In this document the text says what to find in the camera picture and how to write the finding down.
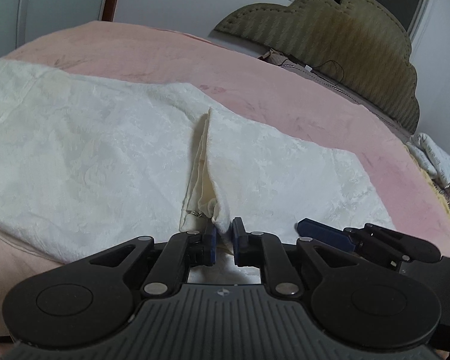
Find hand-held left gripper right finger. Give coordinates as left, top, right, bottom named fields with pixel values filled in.
left=230, top=217, right=350, bottom=299

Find floral quilt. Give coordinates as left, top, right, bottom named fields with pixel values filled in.
left=404, top=131, right=450, bottom=241

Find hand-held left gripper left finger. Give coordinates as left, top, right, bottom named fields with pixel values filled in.
left=80, top=223, right=219, bottom=299

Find pink blanket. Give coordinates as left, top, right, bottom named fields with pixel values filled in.
left=0, top=20, right=450, bottom=360

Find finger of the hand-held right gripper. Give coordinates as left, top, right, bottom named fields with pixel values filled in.
left=343, top=223, right=442, bottom=268
left=296, top=218, right=356, bottom=252

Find olive green headboard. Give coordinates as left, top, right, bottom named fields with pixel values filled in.
left=210, top=0, right=421, bottom=136

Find black cable with charger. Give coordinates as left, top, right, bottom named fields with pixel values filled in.
left=258, top=47, right=364, bottom=103

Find white pants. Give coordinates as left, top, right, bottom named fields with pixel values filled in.
left=0, top=59, right=399, bottom=285

